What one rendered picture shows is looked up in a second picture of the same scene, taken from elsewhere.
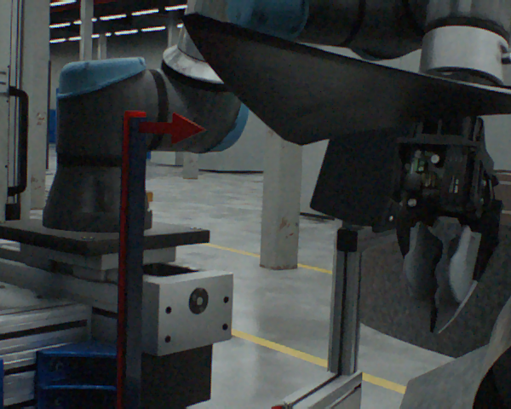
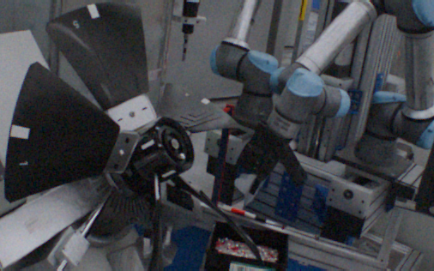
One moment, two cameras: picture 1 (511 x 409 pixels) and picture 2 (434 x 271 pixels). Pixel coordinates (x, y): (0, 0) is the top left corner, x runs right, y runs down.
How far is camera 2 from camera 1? 1.42 m
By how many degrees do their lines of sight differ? 82
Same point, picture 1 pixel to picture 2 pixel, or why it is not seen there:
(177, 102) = (398, 119)
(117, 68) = (379, 98)
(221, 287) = (361, 195)
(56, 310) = (328, 175)
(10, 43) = not seen: outside the picture
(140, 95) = (385, 111)
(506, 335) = not seen: hidden behind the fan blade
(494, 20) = (278, 108)
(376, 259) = not seen: outside the picture
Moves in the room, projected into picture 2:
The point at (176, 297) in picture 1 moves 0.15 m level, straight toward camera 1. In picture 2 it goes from (338, 187) to (293, 184)
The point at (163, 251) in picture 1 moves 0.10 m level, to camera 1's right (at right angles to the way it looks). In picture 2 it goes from (375, 177) to (386, 190)
